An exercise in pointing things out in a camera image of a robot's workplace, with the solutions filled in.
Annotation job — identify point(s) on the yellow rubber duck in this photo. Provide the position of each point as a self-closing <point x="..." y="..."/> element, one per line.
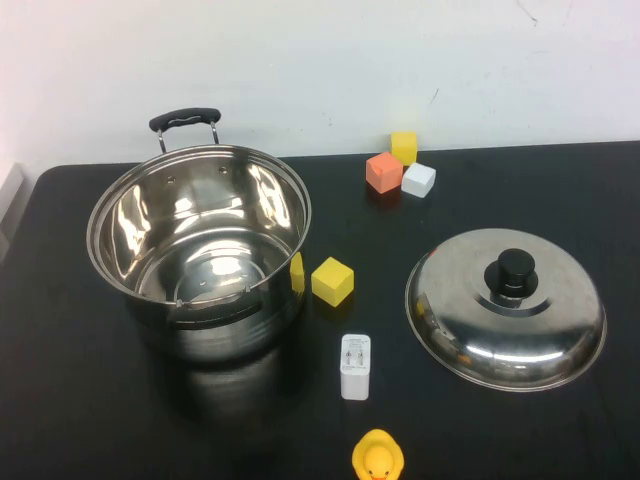
<point x="377" y="455"/>

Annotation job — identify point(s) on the white foam cube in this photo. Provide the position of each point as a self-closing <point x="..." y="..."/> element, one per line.
<point x="418" y="180"/>

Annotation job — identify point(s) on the orange foam cube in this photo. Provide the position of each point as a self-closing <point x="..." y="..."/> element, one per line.
<point x="382" y="172"/>

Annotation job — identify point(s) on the white plug charger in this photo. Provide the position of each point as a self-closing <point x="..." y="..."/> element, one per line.
<point x="355" y="370"/>

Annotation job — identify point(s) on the stainless steel lid black knob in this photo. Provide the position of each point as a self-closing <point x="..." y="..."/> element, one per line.
<point x="450" y="305"/>

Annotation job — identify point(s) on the yellow foam cube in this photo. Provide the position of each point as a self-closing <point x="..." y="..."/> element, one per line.
<point x="331" y="282"/>
<point x="404" y="147"/>

